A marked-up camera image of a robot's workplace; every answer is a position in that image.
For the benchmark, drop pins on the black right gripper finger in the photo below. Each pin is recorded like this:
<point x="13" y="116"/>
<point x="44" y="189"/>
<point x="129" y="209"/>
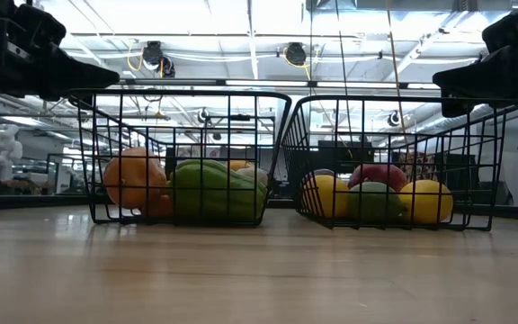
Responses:
<point x="457" y="110"/>
<point x="484" y="78"/>

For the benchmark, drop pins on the orange lumpy vegetable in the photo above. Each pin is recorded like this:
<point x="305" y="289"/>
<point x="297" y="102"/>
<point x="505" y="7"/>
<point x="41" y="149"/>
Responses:
<point x="133" y="177"/>

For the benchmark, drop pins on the yellow lemon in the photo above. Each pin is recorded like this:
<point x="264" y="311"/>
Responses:
<point x="426" y="202"/>
<point x="326" y="198"/>

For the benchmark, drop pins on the red yellow apple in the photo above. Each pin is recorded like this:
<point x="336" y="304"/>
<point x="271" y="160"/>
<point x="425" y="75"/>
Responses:
<point x="378" y="173"/>

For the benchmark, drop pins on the green lime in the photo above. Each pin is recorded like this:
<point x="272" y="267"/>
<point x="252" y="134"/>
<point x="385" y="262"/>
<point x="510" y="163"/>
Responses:
<point x="376" y="204"/>

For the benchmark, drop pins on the green bell pepper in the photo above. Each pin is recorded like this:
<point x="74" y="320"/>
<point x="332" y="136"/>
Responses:
<point x="214" y="193"/>

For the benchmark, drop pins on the yellow bell pepper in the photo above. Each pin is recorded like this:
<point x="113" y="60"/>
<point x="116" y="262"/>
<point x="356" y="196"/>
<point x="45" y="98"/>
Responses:
<point x="240" y="165"/>

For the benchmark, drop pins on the white garlic bulb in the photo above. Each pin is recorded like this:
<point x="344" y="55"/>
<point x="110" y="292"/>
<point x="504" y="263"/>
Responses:
<point x="254" y="176"/>

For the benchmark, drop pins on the white robot figure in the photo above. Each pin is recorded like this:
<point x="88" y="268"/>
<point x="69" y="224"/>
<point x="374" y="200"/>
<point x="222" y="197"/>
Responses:
<point x="3" y="150"/>

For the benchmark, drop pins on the black perforated computer case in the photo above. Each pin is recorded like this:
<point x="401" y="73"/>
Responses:
<point x="351" y="155"/>

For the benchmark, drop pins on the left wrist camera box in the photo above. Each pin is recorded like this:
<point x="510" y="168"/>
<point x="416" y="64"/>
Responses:
<point x="38" y="24"/>

